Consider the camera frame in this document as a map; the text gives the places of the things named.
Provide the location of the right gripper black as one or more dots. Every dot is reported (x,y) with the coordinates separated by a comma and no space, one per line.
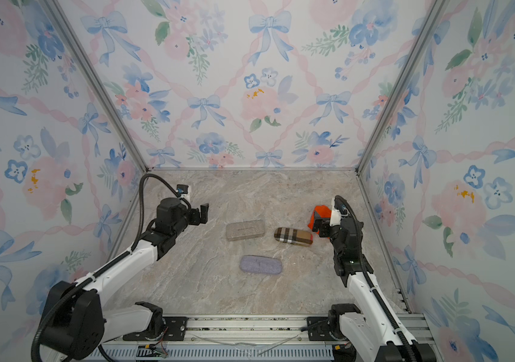
(325,223)

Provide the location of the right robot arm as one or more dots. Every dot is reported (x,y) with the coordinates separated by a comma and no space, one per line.
(366,289)

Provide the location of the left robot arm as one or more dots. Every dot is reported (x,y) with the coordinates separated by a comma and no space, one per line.
(117,280)

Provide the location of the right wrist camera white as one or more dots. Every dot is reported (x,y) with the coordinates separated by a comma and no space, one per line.
(338,212)

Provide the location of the grey stone-pattern eyeglass case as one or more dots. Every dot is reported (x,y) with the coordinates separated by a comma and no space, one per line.
(245,230)

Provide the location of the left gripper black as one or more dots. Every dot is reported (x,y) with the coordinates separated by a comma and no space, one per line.
(197,219)

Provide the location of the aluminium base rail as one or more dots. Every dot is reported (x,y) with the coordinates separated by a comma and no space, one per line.
(239,337)

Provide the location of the orange microfiber cloth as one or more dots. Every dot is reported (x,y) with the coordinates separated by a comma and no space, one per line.
(320,214)

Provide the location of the purple fabric eyeglass case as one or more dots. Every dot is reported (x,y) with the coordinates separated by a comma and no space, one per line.
(261,265)

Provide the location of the brown plaid eyeglass case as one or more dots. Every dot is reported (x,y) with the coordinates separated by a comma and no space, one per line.
(293,236)

